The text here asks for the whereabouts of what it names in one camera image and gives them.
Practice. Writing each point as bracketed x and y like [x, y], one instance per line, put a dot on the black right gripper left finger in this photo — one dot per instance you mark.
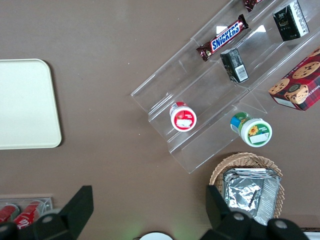
[75, 207]

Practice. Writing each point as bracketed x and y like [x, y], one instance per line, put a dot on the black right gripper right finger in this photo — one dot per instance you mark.
[217, 211]

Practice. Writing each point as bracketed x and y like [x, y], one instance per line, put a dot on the light wicker basket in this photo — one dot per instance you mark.
[250, 160]

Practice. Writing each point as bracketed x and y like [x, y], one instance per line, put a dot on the cream plastic serving tray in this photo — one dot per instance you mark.
[25, 105]

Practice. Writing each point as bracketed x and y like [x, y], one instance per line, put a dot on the clear acrylic bottle rack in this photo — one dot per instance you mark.
[48, 202]

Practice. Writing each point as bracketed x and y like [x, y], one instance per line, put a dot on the aluminium foil container stack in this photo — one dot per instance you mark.
[247, 195]

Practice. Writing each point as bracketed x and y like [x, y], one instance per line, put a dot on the red cola bottle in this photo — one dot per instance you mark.
[27, 215]
[7, 212]

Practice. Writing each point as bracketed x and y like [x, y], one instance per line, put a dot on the green lid snack jar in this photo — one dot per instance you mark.
[257, 131]

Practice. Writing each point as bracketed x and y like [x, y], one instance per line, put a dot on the red lid snack jar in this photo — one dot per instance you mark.
[183, 121]

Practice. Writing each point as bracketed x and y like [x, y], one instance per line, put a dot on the clear acrylic stepped shelf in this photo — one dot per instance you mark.
[190, 75]

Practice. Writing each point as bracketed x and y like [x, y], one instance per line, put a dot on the small black drink carton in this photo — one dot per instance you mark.
[233, 65]
[287, 22]

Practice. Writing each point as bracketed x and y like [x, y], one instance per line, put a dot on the red plaid cookie box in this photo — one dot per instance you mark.
[300, 82]

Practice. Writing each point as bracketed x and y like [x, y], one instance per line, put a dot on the Snickers chocolate bar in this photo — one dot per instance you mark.
[225, 36]
[251, 3]

